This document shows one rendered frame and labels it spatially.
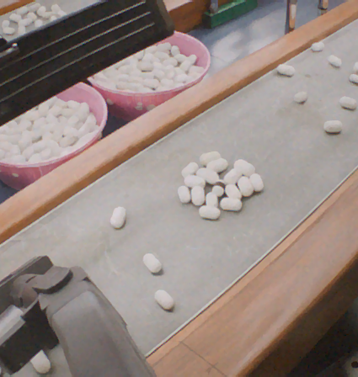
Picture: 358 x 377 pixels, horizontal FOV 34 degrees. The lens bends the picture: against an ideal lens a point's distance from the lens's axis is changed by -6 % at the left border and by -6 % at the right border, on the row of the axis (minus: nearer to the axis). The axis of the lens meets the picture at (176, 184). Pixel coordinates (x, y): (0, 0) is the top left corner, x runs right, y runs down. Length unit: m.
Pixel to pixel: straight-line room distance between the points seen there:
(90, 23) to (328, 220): 0.47
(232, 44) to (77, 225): 0.73
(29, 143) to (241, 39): 0.65
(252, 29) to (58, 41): 0.97
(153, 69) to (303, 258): 0.59
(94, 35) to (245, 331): 0.41
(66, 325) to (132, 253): 0.38
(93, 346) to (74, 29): 0.37
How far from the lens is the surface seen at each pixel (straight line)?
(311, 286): 0.84
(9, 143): 1.11
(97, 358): 0.44
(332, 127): 1.12
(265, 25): 1.61
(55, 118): 1.15
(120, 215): 0.92
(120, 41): 0.72
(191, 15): 1.54
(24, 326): 0.63
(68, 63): 0.68
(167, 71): 1.27
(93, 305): 0.53
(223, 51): 1.47
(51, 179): 0.99
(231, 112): 1.15
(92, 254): 0.90
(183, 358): 0.76
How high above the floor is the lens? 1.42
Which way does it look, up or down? 43 degrees down
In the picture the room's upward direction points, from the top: straight up
